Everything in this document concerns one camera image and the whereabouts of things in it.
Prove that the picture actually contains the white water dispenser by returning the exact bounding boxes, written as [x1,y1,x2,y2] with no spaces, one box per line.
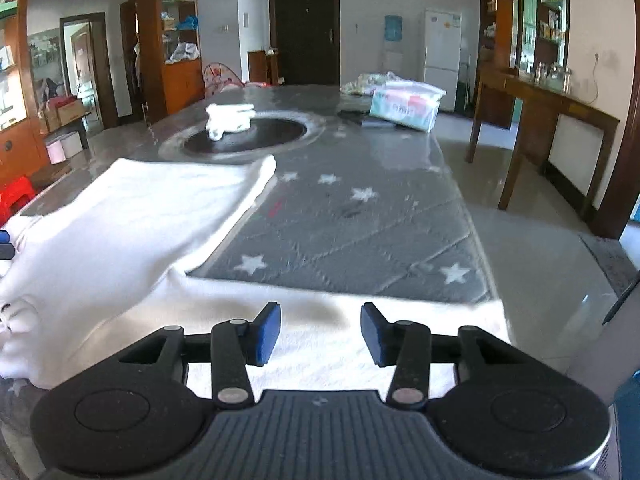
[382,40,405,74]

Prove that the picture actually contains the wooden shelf cabinet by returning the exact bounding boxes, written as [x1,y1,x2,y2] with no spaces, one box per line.
[137,0,206,123]

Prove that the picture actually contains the patterned small cloth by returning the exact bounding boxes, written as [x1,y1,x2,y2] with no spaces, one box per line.
[341,72,401,96]

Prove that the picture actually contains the small crumpled white cloth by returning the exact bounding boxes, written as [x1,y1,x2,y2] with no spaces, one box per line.
[207,117,253,141]

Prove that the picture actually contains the wooden sideboard table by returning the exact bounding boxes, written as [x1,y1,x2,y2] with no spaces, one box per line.
[465,67,621,221]

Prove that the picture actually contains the red plastic stool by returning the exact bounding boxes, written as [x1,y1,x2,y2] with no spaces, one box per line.
[0,175,37,227]

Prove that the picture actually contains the wooden display cabinet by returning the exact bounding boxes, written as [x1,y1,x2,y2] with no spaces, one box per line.
[0,0,51,186]

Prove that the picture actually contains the cream sweatshirt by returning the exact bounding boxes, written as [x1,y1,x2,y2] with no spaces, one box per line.
[0,154,512,397]

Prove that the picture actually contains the grey star quilted table cover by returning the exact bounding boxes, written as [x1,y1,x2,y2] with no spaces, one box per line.
[0,84,501,480]

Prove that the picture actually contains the dark brown entrance door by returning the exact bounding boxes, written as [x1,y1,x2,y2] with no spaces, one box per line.
[267,0,342,86]

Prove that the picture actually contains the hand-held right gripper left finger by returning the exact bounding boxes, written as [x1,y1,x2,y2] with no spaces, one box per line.
[119,301,282,409]

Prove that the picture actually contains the round black inset cooktop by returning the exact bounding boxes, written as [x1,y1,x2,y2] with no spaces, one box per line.
[159,112,326,163]

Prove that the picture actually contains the wall poster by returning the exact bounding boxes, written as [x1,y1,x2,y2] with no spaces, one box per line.
[27,27,68,102]

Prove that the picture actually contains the tissue pack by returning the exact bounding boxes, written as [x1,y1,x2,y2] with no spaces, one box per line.
[369,80,447,133]

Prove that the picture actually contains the polka dot play tent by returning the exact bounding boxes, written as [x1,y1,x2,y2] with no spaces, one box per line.
[202,61,246,98]

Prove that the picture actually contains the cardboard box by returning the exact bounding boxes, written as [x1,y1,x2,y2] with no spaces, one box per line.
[39,97,86,133]

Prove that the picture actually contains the white refrigerator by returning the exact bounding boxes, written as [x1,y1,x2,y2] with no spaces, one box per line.
[424,7,463,112]

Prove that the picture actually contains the wooden divider shelf unit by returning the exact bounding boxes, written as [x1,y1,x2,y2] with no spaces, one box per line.
[479,0,571,131]

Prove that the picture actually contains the white glove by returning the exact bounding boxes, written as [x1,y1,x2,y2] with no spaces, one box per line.
[205,103,256,124]

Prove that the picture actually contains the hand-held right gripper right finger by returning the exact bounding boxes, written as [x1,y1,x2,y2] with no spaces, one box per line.
[361,302,521,409]

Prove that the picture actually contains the small wooden cabinet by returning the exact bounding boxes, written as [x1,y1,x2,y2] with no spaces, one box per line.
[247,49,281,85]

